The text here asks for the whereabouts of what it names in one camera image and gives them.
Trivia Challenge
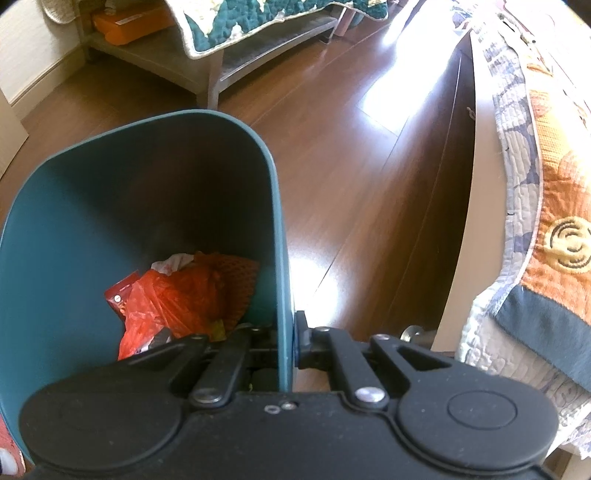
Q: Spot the green patterned quilt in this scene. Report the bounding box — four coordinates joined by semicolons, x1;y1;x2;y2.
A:
44;0;394;59

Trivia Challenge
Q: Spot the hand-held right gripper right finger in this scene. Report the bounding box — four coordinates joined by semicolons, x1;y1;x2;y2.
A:
294;310;456;411

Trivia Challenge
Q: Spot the orange foam fruit net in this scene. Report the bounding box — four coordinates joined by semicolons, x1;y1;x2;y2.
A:
191;251;260;329

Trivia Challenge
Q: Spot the white slipper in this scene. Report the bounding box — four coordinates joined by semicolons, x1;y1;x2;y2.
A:
0;448;20;477

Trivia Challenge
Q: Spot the orange flat box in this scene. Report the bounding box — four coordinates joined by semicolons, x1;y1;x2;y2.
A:
91;6;177;47

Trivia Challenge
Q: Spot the round metal bed foot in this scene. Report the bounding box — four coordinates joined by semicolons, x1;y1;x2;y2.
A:
400;325;435;348

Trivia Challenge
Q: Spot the grey wooden bench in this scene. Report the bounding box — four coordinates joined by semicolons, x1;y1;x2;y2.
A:
75;0;341;110

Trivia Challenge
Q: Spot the dark green trash bin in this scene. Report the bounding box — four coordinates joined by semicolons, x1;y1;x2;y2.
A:
0;108;297;465

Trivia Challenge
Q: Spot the beige wooden wardrobe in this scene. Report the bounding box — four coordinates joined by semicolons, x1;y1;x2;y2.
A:
0;85;30;184

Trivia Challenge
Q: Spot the orange plastic bag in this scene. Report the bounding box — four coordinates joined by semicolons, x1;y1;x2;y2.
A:
117;269;228;361

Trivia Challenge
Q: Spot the small orange red wrapper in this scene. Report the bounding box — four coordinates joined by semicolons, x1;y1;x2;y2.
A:
103;271;142;320

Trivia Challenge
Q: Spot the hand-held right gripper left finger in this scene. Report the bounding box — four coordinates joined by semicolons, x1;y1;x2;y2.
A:
124;323;279;411

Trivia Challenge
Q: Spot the bed with orange quilt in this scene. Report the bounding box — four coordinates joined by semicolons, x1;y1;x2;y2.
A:
454;0;591;463

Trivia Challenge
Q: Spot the white tissue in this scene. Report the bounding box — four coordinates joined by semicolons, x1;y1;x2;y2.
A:
151;252;195;277

